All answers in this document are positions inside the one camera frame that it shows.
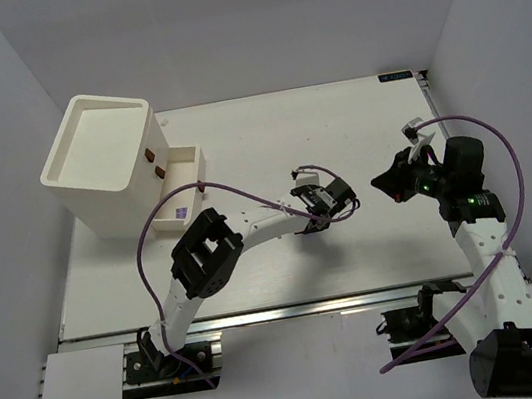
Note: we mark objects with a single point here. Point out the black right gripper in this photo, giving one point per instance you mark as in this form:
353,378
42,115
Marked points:
406,179

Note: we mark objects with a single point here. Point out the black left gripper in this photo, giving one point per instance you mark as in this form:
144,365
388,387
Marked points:
337,193

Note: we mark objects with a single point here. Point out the purple upside-down lego brick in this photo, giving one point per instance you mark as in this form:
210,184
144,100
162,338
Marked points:
181,213

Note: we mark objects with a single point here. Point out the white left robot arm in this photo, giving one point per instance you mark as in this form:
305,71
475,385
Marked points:
206,255

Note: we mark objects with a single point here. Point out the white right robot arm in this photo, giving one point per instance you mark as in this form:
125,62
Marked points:
495,329

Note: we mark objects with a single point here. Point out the blue label sticker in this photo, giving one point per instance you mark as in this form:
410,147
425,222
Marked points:
394,76

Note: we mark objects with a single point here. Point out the white drawer cabinet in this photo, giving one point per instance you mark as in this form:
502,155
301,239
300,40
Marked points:
97,168

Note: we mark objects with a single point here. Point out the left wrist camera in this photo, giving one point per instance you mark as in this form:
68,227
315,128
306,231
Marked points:
305,176

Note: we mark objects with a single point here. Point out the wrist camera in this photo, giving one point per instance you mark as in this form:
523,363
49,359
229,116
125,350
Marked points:
417,139
305,176

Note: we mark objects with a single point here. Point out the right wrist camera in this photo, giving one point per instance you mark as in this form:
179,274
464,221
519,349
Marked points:
417,139

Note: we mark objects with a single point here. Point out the aluminium table edge rail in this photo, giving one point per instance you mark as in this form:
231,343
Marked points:
253,318

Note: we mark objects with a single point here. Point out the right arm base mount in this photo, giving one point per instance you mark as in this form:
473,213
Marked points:
405,326

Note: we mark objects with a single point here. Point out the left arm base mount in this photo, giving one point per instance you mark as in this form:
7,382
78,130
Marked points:
148,373

